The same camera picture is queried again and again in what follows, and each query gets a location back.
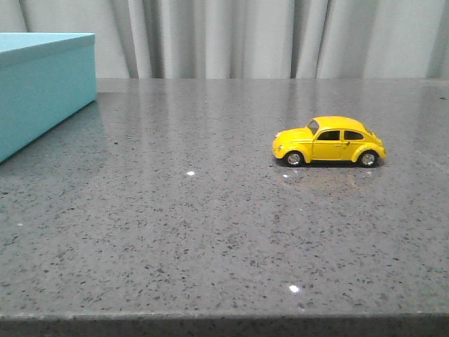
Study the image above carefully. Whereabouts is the yellow toy beetle car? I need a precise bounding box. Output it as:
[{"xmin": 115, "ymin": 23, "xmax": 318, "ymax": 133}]
[{"xmin": 272, "ymin": 116, "xmax": 387, "ymax": 167}]

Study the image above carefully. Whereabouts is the light blue storage box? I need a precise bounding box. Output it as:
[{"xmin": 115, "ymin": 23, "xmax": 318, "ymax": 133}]
[{"xmin": 1, "ymin": 32, "xmax": 97, "ymax": 160}]

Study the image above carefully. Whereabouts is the grey pleated curtain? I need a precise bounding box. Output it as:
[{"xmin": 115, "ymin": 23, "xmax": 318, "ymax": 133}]
[{"xmin": 1, "ymin": 0, "xmax": 448, "ymax": 79}]

